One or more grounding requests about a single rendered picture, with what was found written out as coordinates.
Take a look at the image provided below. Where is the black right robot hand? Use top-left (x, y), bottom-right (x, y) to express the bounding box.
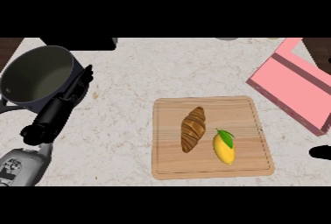
top-left (307, 144), bottom-right (331, 161)

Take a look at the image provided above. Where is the wooden cutting board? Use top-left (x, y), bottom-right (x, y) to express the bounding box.
top-left (149, 95), bottom-right (276, 181)

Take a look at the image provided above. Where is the yellow lemon with leaf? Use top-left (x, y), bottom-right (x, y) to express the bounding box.
top-left (211, 128), bottom-right (236, 166)

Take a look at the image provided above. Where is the dark grey pot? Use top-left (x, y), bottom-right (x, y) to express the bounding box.
top-left (0, 45), bottom-right (85, 116)

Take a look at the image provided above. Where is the brown croissant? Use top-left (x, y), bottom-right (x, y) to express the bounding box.
top-left (180, 106), bottom-right (207, 154)

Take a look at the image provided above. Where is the black appliance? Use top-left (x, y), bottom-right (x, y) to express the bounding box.
top-left (38, 37), bottom-right (119, 52)

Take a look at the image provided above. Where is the pink box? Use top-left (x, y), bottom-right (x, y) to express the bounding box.
top-left (244, 37), bottom-right (331, 137)

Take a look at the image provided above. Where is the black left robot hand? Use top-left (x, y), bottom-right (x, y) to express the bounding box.
top-left (19, 64), bottom-right (94, 146)

